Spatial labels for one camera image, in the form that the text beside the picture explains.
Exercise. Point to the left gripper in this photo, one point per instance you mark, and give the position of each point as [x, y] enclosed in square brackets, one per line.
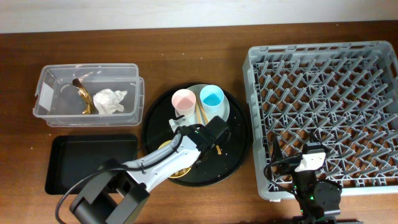
[193, 133]

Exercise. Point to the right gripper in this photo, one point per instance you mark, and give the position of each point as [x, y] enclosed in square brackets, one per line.
[292, 165]

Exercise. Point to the wooden chopstick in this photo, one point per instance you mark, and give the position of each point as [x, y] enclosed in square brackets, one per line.
[199, 113]
[219, 151]

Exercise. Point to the blue cup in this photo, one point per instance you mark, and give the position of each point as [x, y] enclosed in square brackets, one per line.
[211, 97]

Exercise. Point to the pink cup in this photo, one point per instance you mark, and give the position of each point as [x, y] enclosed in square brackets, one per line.
[184, 102]

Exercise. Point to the yellow bowl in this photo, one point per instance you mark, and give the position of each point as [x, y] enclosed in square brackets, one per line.
[179, 173]

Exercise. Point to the white napkin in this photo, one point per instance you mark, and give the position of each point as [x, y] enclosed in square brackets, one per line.
[107, 101]

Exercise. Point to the gold foil wrapper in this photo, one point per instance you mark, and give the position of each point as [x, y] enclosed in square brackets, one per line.
[84, 95]

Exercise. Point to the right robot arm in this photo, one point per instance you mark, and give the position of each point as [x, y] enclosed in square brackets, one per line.
[319, 200]

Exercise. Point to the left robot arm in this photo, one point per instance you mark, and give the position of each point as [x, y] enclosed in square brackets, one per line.
[118, 192]

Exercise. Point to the grey dishwasher rack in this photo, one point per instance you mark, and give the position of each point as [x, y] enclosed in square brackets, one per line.
[346, 93]

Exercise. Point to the clear plastic waste bin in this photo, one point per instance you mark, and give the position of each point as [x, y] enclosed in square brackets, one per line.
[90, 95]

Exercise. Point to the grey round plate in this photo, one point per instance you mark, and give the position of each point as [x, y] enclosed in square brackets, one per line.
[222, 112]

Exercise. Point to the round black serving tray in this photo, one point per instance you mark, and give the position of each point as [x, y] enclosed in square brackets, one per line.
[211, 167]

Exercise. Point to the black rectangular tray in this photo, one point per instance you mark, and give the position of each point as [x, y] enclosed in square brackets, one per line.
[74, 157]

